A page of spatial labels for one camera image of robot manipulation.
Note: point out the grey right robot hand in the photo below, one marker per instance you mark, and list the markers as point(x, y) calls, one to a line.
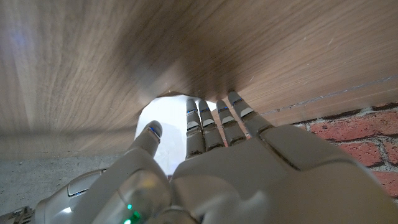
point(65, 205)

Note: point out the white paper shipping label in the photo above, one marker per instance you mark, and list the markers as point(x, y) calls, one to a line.
point(169, 118)

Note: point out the red brick printed backdrop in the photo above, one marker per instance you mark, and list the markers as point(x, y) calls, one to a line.
point(357, 133)

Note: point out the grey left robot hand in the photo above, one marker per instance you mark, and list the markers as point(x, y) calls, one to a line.
point(248, 180)

